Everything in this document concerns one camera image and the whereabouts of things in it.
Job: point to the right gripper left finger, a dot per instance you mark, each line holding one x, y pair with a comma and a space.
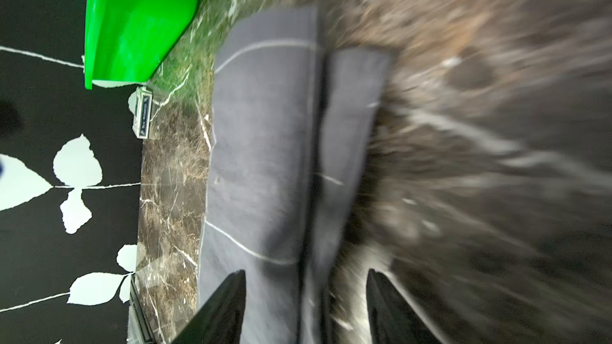
219, 320

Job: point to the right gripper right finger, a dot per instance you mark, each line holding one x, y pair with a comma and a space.
391, 318

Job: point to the dark grey grid pillowcase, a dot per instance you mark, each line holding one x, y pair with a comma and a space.
291, 122

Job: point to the small white thermometer display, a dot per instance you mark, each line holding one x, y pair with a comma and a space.
141, 103

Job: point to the green plastic basket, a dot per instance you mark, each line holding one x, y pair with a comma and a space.
126, 40

